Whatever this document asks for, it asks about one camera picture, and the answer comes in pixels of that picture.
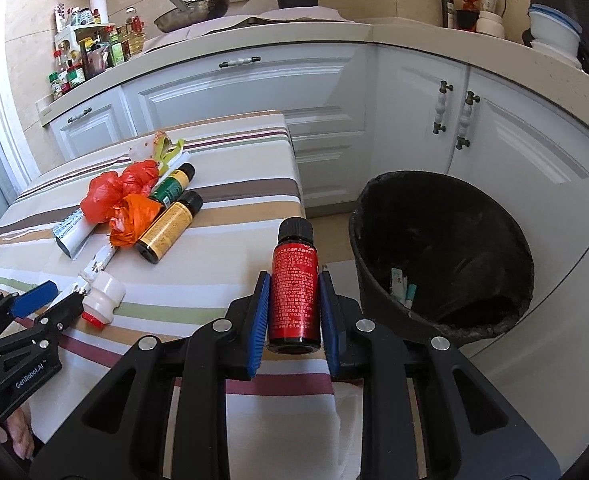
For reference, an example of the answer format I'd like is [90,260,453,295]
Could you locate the white pill bottle red base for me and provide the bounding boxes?
[82,271,126,330]

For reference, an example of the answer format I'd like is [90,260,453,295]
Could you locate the silver white snack wrapper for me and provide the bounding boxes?
[49,244,118,308]

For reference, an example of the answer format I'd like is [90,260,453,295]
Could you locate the light blue ointment tube box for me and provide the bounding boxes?
[52,208,97,260]

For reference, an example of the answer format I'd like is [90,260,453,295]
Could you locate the orange plastic bag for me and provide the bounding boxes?
[109,194,164,247]

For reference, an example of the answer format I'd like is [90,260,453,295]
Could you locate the red plastic bag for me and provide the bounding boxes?
[81,159,159,224]

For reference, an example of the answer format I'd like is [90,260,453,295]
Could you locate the yellow label black bottle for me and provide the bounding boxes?
[135,190,203,264]

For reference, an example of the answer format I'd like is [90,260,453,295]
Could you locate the red label black bottle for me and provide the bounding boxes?
[268,217,320,356]

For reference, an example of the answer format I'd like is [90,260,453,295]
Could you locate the green label black bottle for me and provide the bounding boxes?
[149,162,196,208]

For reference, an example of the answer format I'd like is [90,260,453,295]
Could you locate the yellow green wrapper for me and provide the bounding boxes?
[152,130,185,174]

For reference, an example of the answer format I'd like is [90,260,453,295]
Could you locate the clear orange dotted wrapper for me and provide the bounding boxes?
[128,130,168,162]

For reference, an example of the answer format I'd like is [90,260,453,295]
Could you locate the teal white carton box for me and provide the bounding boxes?
[391,268,417,310]

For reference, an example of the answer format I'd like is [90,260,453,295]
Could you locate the black trash bin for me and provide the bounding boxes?
[349,170,535,347]

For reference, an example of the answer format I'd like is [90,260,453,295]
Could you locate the white kitchen cabinets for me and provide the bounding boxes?
[40,44,589,468]

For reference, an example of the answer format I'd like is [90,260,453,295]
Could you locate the person's left hand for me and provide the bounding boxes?
[0,408,34,460]

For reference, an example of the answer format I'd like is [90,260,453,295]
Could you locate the striped tablecloth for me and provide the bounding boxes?
[0,110,361,479]

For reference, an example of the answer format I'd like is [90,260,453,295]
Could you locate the white spice rack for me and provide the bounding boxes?
[55,24,111,74]

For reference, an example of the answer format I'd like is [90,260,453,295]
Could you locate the cooking oil bottle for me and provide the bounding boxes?
[124,6,146,56]

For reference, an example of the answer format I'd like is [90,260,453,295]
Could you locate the paper towel roll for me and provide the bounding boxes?
[89,0,109,24]

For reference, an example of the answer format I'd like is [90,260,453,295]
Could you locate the beige countertop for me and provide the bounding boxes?
[38,18,589,129]

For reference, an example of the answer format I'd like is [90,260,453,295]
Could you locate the metal wok pan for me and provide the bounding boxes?
[154,0,232,34]

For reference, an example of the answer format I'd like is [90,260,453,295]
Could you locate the white jar appliance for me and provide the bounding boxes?
[475,0,505,39]

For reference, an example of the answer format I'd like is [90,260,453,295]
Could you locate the red figurine decoration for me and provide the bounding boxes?
[456,0,480,32]

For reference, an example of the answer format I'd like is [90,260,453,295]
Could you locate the white stacked bowls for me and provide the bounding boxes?
[529,3,583,70]

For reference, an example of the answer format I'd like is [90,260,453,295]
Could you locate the dark olive oil bottle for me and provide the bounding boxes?
[441,0,456,29]

